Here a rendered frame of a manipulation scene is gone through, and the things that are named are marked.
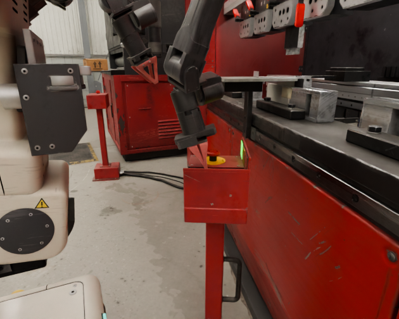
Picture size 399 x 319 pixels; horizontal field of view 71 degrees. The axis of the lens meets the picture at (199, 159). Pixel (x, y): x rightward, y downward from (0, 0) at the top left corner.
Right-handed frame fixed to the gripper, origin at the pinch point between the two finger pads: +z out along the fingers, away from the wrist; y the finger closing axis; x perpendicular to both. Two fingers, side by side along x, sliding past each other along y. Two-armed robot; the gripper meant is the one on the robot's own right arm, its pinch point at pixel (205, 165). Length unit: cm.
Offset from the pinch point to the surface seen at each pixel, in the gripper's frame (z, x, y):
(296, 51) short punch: -19, 38, 42
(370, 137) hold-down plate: 0.7, -11.9, 34.8
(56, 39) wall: -199, 641, -271
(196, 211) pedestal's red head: 9.6, -3.9, -5.4
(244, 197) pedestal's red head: 9.2, -5.1, 6.9
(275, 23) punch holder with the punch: -31, 46, 39
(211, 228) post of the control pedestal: 19.6, 3.4, -4.0
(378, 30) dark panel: -17, 66, 90
